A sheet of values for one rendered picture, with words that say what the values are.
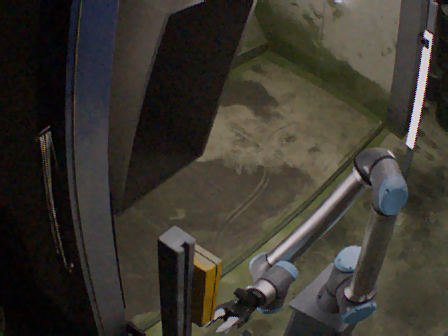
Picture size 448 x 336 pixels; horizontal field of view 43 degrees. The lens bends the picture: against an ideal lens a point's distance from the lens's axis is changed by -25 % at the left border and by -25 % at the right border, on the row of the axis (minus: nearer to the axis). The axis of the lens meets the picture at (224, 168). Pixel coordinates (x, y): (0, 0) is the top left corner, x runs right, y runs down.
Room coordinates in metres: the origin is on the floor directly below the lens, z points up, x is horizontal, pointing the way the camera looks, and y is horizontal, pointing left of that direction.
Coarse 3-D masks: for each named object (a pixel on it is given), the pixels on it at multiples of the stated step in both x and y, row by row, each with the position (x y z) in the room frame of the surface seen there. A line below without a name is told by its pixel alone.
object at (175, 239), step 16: (160, 240) 0.99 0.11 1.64; (176, 240) 1.00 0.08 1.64; (192, 240) 1.00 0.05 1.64; (160, 256) 0.99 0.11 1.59; (176, 256) 0.96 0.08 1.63; (192, 256) 1.00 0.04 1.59; (160, 272) 0.99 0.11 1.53; (176, 272) 0.96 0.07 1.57; (192, 272) 1.00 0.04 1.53; (160, 288) 0.99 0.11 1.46; (176, 288) 0.96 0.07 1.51; (192, 288) 1.01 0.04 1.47; (160, 304) 0.99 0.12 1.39; (176, 304) 0.96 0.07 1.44; (176, 320) 0.96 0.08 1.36
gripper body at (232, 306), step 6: (252, 294) 1.30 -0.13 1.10; (258, 294) 1.30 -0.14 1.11; (234, 300) 1.27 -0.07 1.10; (240, 300) 1.27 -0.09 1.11; (258, 300) 1.29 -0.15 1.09; (228, 306) 1.24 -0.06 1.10; (234, 306) 1.24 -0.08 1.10; (240, 306) 1.24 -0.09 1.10; (246, 306) 1.25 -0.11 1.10; (252, 306) 1.28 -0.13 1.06; (258, 306) 1.28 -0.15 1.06; (228, 312) 1.22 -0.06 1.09; (234, 312) 1.21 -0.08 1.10; (240, 312) 1.21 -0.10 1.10; (246, 312) 1.22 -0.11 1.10; (252, 312) 1.28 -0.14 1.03; (222, 318) 1.24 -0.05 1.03; (228, 318) 1.23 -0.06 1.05; (246, 318) 1.23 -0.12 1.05; (240, 324) 1.20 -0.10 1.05
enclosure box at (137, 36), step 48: (144, 0) 2.11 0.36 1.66; (192, 0) 2.16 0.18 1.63; (240, 0) 2.59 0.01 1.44; (144, 48) 2.09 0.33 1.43; (192, 48) 2.74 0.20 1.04; (144, 96) 2.11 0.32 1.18; (192, 96) 2.72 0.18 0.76; (144, 144) 2.65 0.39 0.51; (192, 144) 2.71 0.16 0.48; (144, 192) 2.37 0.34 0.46
